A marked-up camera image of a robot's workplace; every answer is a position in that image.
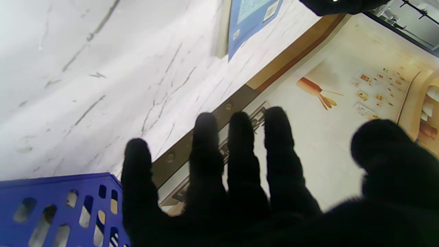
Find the dark metal frame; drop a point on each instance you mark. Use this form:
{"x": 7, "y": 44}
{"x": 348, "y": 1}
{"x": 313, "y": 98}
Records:
{"x": 411, "y": 20}

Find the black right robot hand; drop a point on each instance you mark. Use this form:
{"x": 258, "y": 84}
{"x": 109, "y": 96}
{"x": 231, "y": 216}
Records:
{"x": 274, "y": 226}

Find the blue perforated plastic file rack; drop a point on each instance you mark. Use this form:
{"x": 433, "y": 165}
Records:
{"x": 51, "y": 192}

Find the blue paperback book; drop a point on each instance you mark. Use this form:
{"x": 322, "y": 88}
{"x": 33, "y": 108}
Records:
{"x": 250, "y": 24}

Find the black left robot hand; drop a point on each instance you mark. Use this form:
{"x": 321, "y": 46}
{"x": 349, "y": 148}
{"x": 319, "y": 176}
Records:
{"x": 343, "y": 7}

